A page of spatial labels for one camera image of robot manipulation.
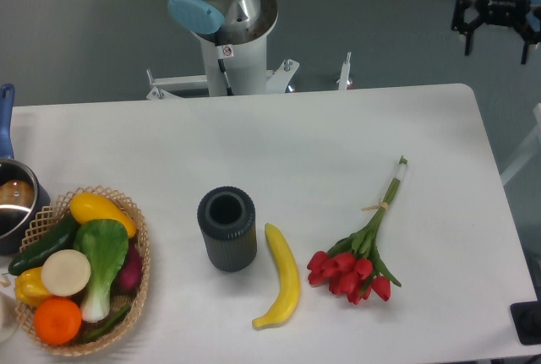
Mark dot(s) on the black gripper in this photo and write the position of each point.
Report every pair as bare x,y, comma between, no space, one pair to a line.
500,13

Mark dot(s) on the dark grey ribbed vase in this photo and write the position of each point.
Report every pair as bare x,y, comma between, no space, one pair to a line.
226,218

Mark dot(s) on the blue handled saucepan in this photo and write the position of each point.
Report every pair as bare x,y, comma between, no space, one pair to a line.
22,195

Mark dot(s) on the white round radish slice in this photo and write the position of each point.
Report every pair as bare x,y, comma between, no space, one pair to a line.
66,272

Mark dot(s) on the white frame at right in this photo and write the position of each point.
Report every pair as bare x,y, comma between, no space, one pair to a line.
524,152

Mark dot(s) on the green bok choy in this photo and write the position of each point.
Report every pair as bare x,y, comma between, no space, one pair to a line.
104,242

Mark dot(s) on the yellow banana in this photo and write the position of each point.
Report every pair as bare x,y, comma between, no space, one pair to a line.
286,302

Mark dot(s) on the orange fruit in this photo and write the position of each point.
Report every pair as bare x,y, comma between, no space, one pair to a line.
57,321

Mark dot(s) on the white garlic clove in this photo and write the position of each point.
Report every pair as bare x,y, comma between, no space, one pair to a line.
5,281

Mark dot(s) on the green cucumber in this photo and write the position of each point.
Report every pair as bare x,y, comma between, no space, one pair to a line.
60,237

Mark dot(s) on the purple eggplant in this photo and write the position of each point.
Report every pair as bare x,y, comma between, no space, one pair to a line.
130,275

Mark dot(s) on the yellow squash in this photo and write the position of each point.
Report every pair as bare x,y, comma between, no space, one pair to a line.
85,207

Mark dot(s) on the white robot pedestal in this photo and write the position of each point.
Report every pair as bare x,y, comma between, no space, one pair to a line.
237,67

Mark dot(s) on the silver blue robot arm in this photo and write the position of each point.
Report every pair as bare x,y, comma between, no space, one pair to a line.
237,29

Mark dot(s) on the red tulip bouquet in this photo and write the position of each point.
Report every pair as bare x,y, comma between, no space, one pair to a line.
353,267

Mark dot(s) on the green chili pepper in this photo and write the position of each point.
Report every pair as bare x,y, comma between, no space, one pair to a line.
106,327

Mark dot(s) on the black device at edge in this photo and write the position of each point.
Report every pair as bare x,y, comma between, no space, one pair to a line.
526,319

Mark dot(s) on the white plate at left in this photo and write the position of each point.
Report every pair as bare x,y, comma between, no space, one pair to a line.
8,318

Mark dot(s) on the yellow bell pepper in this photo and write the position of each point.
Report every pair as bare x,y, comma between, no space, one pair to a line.
30,289

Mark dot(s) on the woven wicker basket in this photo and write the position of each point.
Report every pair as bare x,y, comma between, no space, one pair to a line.
44,221

